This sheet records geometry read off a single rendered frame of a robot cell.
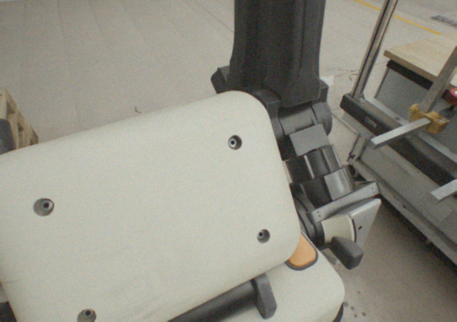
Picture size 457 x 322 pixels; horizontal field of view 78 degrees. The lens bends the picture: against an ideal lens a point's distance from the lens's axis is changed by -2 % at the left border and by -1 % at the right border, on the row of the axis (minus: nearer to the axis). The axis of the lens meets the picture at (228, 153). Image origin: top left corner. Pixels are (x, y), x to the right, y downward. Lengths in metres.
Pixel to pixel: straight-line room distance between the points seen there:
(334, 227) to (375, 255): 1.48
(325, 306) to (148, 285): 0.16
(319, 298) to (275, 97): 0.23
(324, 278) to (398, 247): 1.64
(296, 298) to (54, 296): 0.19
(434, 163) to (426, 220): 0.60
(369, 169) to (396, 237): 0.42
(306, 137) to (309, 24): 0.14
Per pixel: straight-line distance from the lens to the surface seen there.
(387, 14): 1.37
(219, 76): 0.60
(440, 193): 1.07
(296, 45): 0.35
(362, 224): 0.40
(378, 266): 1.82
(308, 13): 0.35
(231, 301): 0.25
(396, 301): 1.78
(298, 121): 0.40
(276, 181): 0.22
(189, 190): 0.19
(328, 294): 0.30
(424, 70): 1.50
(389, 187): 1.94
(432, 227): 1.89
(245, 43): 0.45
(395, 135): 1.18
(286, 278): 0.30
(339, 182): 0.39
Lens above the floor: 1.51
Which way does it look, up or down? 46 degrees down
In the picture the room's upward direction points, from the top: straight up
